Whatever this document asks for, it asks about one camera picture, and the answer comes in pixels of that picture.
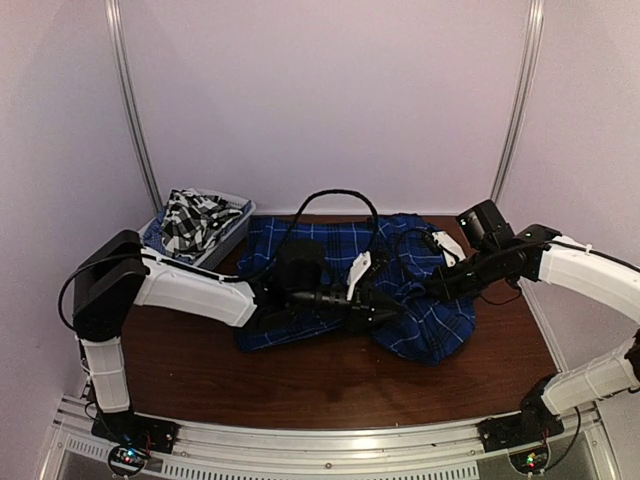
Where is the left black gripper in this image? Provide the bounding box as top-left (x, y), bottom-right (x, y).
top-left (290, 282), bottom-right (407, 338)

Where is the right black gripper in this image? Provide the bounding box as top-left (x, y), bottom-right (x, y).
top-left (423, 245), bottom-right (503, 304)

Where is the blue plaid long sleeve shirt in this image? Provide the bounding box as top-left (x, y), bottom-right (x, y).
top-left (234, 213), bottom-right (476, 366)

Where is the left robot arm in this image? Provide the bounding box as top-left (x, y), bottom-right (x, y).
top-left (61, 230), bottom-right (403, 444)

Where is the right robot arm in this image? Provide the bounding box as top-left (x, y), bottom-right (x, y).
top-left (424, 200), bottom-right (639, 442)

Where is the grey plastic laundry basket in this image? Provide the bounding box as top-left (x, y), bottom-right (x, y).
top-left (139, 189), bottom-right (256, 271)

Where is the right circuit board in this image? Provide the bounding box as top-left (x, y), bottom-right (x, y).
top-left (509, 447), bottom-right (550, 475)

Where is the circuit board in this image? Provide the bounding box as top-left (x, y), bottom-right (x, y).
top-left (107, 445), bottom-right (150, 477)
top-left (509, 447), bottom-right (550, 475)

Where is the black white checked shirt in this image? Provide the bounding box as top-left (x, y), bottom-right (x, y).
top-left (161, 188), bottom-right (243, 260)

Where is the blue patterned shirt in basket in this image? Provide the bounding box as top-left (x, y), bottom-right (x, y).
top-left (141, 208), bottom-right (200, 265)

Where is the left circuit board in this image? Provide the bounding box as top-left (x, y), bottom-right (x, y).
top-left (107, 445), bottom-right (150, 477)

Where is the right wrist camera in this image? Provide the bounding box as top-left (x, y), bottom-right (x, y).
top-left (424, 231), bottom-right (466, 267)

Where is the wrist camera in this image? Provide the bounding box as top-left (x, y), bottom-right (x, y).
top-left (424, 231), bottom-right (466, 267)
top-left (347, 250), bottom-right (390, 299)

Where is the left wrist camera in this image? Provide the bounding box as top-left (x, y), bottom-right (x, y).
top-left (347, 250), bottom-right (390, 299)

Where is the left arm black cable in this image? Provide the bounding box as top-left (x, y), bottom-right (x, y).
top-left (58, 188), bottom-right (381, 331)

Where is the front aluminium rail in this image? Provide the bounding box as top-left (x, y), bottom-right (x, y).
top-left (49, 394), bottom-right (614, 480)

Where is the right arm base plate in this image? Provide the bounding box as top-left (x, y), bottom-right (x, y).
top-left (477, 413), bottom-right (564, 453)

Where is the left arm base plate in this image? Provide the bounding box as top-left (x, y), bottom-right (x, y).
top-left (91, 412), bottom-right (179, 454)

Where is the right aluminium frame post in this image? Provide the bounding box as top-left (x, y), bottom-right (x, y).
top-left (490, 0), bottom-right (545, 202)

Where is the aluminium frame post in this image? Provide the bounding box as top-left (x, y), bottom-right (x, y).
top-left (490, 0), bottom-right (545, 202)
top-left (104, 0), bottom-right (163, 213)

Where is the left aluminium frame post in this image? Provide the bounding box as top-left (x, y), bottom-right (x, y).
top-left (104, 0), bottom-right (163, 213)

